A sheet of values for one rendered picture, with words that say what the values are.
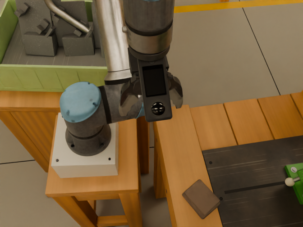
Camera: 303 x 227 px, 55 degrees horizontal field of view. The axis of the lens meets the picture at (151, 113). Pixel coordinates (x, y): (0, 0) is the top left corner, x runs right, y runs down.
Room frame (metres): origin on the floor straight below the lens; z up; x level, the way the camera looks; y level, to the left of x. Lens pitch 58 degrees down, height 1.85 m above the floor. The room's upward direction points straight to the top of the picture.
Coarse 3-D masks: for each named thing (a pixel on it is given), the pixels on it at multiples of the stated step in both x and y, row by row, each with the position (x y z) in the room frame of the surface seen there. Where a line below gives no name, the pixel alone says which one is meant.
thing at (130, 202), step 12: (60, 204) 0.30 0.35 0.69; (72, 204) 0.30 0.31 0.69; (84, 204) 0.34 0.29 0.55; (132, 204) 0.32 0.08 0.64; (72, 216) 0.30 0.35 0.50; (84, 216) 0.30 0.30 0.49; (96, 216) 0.36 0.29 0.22; (108, 216) 0.36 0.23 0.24; (120, 216) 0.36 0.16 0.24; (132, 216) 0.31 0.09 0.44
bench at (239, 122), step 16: (272, 96) 0.68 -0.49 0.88; (288, 96) 0.68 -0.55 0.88; (192, 112) 0.61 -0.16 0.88; (208, 112) 0.61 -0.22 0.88; (224, 112) 0.61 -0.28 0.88; (240, 112) 0.61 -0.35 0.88; (256, 112) 0.61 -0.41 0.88; (272, 112) 0.61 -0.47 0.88; (288, 112) 0.61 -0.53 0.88; (208, 128) 0.53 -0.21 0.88; (224, 128) 0.53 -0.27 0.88; (240, 128) 0.53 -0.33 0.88; (256, 128) 0.53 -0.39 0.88; (272, 128) 0.53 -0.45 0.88; (288, 128) 0.53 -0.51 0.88; (208, 144) 0.47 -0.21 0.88; (224, 144) 0.47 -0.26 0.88; (240, 144) 0.47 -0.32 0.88; (160, 176) 0.52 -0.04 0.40; (160, 192) 0.52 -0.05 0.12
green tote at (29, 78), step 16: (64, 0) 1.17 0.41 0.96; (0, 16) 1.06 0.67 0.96; (16, 16) 1.18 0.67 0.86; (0, 32) 1.00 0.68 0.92; (0, 48) 0.95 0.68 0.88; (0, 64) 0.78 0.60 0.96; (16, 64) 0.78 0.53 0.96; (0, 80) 0.78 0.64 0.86; (16, 80) 0.77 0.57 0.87; (32, 80) 0.77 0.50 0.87; (48, 80) 0.77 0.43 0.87; (64, 80) 0.77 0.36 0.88; (80, 80) 0.77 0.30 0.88; (96, 80) 0.76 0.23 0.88
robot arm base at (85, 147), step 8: (104, 128) 0.45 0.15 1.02; (72, 136) 0.42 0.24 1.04; (96, 136) 0.42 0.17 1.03; (104, 136) 0.44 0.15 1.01; (72, 144) 0.42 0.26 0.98; (80, 144) 0.40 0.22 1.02; (88, 144) 0.40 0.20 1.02; (96, 144) 0.41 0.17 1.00; (104, 144) 0.42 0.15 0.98; (80, 152) 0.39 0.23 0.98; (88, 152) 0.39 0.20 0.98; (96, 152) 0.40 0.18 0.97
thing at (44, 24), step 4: (24, 4) 1.06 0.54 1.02; (20, 8) 1.06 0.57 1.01; (24, 8) 1.06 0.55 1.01; (28, 8) 1.07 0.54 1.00; (16, 12) 1.02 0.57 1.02; (20, 12) 1.03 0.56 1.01; (24, 12) 1.05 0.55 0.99; (20, 16) 1.02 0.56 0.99; (44, 20) 1.03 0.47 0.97; (40, 24) 1.02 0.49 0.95; (44, 24) 1.02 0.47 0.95; (48, 24) 1.02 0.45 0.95; (36, 28) 0.98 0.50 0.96; (40, 28) 0.99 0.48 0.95; (44, 28) 1.01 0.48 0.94; (40, 32) 0.97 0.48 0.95
